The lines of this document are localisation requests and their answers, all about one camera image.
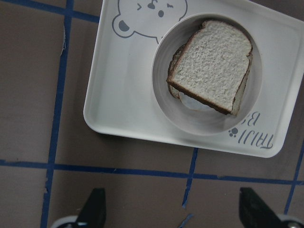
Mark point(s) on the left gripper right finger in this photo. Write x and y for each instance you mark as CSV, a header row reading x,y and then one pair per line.
x,y
254,212

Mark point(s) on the cream bear tray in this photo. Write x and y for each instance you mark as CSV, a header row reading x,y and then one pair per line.
x,y
120,98

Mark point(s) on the fried egg toy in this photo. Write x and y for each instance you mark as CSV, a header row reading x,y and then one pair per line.
x,y
192,103

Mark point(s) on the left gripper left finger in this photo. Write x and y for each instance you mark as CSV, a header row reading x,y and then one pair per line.
x,y
93,213

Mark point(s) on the round beige plate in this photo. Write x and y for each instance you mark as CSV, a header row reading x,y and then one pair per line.
x,y
199,119

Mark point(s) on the white bread slice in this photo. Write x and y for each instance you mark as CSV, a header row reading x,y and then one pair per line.
x,y
212,65

